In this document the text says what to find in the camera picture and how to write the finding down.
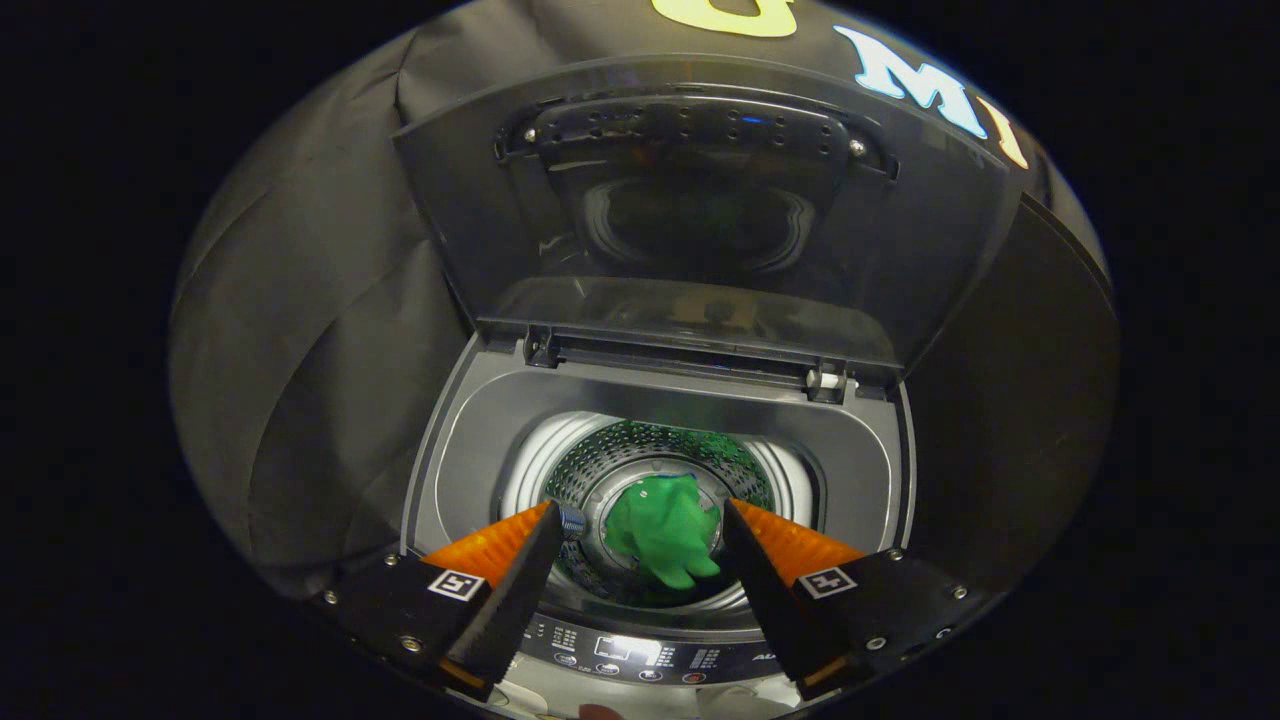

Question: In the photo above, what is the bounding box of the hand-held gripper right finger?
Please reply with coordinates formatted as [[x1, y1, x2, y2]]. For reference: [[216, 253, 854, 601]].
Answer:
[[722, 498, 1001, 701]]

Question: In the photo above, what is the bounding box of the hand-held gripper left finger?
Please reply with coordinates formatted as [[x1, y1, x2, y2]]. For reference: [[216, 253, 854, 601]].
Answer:
[[310, 500, 564, 701]]

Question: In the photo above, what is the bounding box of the green polo shirt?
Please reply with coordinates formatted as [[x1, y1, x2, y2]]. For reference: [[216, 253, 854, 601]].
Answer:
[[603, 475, 723, 591]]

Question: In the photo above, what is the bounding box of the dark washing machine lid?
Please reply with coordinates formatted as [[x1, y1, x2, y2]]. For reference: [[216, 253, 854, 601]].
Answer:
[[392, 55, 1026, 386]]

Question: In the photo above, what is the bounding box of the black backdrop cloth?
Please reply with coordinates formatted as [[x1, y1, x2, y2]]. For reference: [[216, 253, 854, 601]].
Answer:
[[170, 0, 1119, 601]]

